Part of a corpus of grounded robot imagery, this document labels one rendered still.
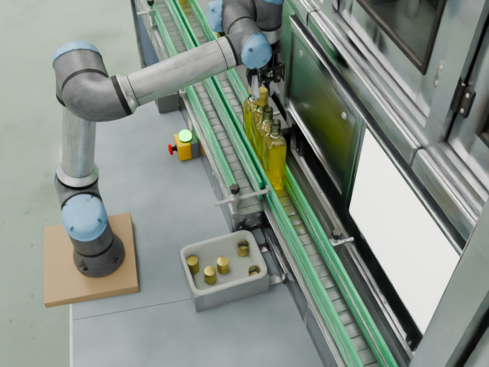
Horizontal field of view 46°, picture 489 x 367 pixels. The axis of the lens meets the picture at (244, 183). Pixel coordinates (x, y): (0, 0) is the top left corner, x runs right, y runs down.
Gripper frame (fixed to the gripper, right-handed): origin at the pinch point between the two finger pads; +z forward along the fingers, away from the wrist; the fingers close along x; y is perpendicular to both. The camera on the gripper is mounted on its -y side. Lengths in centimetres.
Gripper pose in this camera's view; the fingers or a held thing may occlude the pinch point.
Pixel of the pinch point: (262, 92)
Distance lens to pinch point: 171.5
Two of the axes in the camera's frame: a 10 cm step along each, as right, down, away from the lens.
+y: 3.3, 7.0, -6.3
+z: 0.0, 6.7, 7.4
